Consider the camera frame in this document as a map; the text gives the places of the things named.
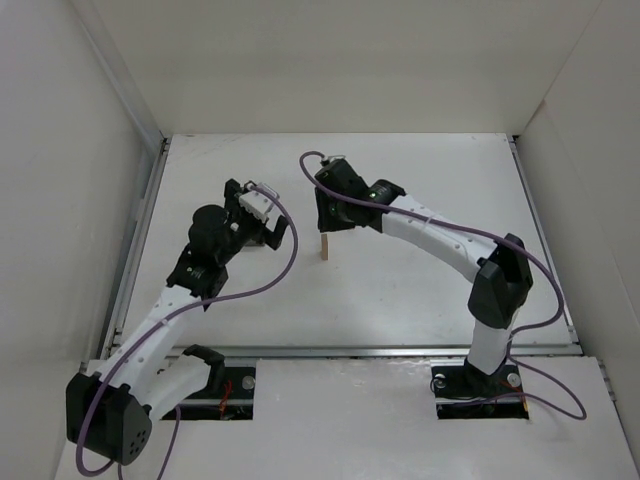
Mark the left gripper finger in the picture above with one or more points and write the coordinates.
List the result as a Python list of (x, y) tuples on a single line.
[(233, 190), (273, 238)]

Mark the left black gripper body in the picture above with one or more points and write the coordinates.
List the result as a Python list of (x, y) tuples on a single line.
[(254, 226)]

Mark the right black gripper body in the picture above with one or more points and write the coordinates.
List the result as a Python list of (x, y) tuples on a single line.
[(327, 218)]

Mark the natural long wood block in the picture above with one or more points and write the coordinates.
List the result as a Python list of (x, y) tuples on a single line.
[(324, 247)]

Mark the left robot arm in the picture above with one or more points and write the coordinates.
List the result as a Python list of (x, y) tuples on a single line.
[(111, 411)]

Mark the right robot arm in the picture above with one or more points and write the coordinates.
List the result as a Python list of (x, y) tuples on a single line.
[(500, 277)]

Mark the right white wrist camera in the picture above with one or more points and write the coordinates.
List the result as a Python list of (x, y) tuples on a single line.
[(331, 158)]

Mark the aluminium left rail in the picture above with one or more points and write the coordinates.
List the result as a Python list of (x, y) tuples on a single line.
[(131, 254)]

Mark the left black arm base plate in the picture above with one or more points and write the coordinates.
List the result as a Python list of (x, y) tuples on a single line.
[(231, 400)]

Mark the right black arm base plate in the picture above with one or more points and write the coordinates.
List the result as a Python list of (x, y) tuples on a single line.
[(462, 392)]

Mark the aluminium front rail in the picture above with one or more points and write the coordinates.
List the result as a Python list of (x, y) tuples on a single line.
[(272, 352)]

